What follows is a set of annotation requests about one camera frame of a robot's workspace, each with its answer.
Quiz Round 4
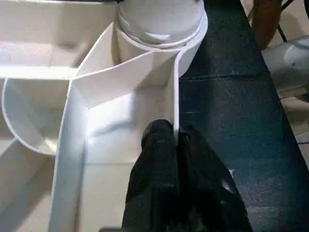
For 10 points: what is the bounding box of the brown wooden post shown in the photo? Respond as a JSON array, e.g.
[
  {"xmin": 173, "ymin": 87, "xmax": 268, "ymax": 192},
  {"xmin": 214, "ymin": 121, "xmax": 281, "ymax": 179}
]
[{"xmin": 253, "ymin": 0, "xmax": 283, "ymax": 51}]

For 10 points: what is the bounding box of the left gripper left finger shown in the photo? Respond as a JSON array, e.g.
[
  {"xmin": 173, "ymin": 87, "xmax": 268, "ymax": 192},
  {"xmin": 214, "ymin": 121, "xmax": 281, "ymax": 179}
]
[{"xmin": 121, "ymin": 119, "xmax": 181, "ymax": 232}]

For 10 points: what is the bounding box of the white plastic table leg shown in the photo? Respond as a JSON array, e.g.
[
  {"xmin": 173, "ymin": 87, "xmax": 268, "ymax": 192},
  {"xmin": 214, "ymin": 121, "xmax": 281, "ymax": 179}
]
[{"xmin": 117, "ymin": 0, "xmax": 206, "ymax": 50}]

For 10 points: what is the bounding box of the black work mat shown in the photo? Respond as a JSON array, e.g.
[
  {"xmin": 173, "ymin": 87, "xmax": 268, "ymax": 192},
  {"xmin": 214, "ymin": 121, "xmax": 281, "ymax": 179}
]
[{"xmin": 171, "ymin": 0, "xmax": 309, "ymax": 232}]

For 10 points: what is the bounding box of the white plastic table top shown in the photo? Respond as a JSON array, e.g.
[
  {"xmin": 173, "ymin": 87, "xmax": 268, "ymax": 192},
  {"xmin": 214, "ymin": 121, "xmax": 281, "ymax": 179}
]
[{"xmin": 0, "ymin": 0, "xmax": 209, "ymax": 232}]

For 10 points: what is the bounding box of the pale grey rounded object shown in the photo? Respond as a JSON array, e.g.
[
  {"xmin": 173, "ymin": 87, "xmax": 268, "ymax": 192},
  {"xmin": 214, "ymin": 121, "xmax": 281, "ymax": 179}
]
[{"xmin": 263, "ymin": 38, "xmax": 309, "ymax": 98}]

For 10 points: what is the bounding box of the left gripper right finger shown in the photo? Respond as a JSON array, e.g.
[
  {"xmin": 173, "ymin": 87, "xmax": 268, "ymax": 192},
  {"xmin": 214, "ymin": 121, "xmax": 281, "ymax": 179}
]
[{"xmin": 175, "ymin": 126, "xmax": 253, "ymax": 232}]

